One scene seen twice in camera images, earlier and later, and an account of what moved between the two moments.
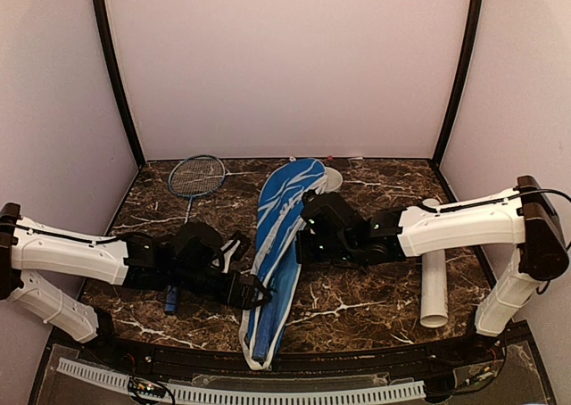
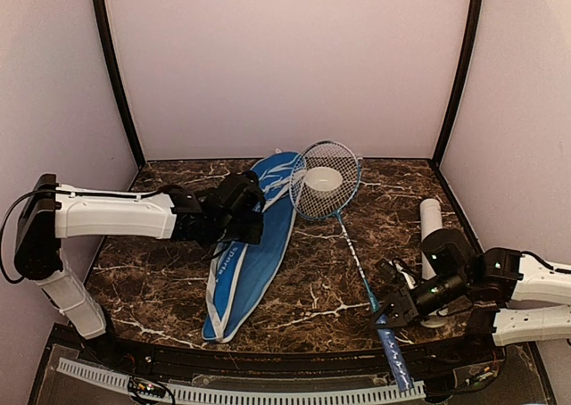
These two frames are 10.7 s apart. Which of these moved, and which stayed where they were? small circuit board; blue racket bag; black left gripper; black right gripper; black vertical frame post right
Moved: blue racket bag; black left gripper; black right gripper
Stayed: small circuit board; black vertical frame post right
